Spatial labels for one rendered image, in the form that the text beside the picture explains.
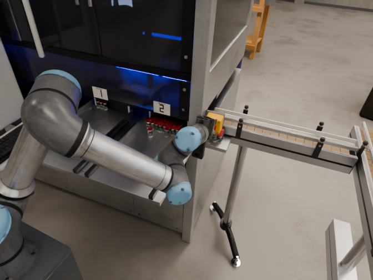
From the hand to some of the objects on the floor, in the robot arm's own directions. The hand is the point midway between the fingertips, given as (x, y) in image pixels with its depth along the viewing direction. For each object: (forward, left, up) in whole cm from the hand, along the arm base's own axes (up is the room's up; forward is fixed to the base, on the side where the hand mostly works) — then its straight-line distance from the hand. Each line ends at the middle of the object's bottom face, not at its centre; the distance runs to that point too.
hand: (209, 131), depth 114 cm
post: (+7, +9, -99) cm, 100 cm away
